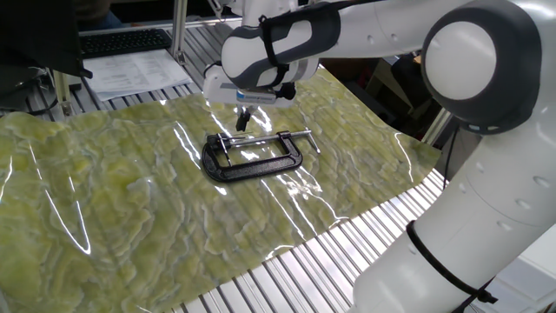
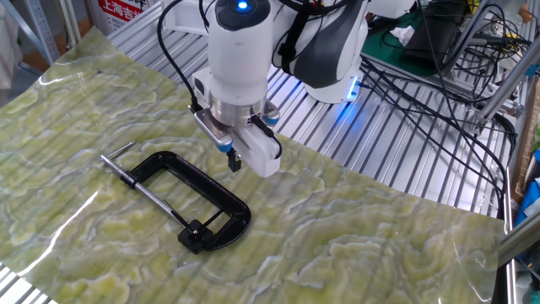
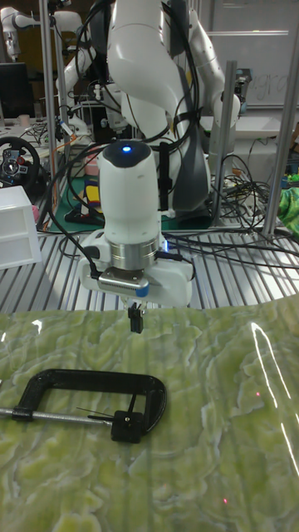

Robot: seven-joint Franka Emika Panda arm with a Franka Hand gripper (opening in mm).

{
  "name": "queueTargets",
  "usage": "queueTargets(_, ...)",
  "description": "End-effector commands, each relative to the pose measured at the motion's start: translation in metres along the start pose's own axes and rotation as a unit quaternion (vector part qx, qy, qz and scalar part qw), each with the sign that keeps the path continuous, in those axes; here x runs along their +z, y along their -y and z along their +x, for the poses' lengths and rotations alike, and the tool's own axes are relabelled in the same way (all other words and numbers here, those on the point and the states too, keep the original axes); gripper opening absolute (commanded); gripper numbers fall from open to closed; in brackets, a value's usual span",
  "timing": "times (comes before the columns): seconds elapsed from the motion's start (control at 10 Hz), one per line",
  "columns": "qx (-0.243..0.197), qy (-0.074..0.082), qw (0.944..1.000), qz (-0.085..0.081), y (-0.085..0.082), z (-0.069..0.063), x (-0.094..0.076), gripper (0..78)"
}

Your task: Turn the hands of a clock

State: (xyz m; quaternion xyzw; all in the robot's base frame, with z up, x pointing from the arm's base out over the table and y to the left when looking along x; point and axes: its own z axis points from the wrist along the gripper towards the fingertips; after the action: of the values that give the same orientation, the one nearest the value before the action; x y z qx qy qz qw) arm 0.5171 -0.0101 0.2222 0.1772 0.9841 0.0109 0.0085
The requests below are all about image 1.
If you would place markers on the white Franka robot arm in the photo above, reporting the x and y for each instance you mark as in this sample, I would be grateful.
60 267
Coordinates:
478 217

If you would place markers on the white printed paper sheets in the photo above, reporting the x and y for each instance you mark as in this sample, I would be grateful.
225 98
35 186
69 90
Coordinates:
134 71

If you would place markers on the black keyboard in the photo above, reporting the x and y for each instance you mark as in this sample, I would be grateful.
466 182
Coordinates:
126 42

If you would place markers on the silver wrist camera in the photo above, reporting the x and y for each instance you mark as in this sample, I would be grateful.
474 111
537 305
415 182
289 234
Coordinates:
256 96

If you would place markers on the black C-clamp with steel screw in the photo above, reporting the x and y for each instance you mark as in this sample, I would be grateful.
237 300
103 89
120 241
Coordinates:
252 169

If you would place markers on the aluminium frame post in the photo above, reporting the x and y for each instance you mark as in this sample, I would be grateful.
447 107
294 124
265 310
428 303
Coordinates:
179 26
62 91

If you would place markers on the black monitor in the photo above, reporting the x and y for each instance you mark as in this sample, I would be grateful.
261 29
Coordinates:
39 35

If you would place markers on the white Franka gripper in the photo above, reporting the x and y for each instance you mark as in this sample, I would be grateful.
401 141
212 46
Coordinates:
217 87

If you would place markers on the black clock movement box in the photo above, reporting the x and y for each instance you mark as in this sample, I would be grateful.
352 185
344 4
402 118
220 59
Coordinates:
215 141

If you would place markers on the green marble pattern mat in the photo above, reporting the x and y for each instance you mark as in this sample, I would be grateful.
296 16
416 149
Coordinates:
108 195

